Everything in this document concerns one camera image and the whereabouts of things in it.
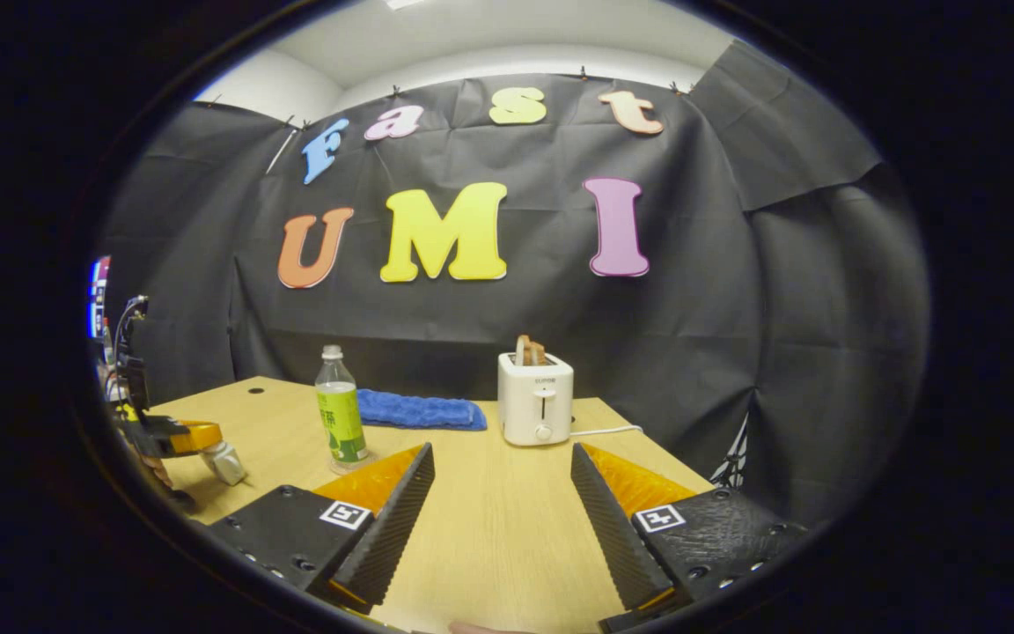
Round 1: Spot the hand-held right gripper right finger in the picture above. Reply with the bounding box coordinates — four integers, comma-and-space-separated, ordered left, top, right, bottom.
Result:
570, 442, 812, 622

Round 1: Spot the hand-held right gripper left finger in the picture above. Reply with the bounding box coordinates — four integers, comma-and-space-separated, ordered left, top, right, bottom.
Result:
206, 442, 436, 616

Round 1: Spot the green label water bottle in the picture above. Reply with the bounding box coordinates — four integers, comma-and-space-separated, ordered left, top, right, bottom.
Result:
314, 345, 370, 468

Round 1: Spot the computer monitor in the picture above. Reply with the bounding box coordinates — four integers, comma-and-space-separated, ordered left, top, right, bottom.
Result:
89, 255, 112, 340

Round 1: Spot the blue towel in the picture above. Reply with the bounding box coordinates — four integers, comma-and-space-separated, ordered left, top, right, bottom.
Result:
356, 388, 489, 432

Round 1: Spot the white toaster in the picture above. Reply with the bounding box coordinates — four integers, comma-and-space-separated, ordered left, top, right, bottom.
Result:
497, 351, 575, 447

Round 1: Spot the black backdrop cloth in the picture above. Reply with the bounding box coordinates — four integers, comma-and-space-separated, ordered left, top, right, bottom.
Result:
98, 40, 930, 529

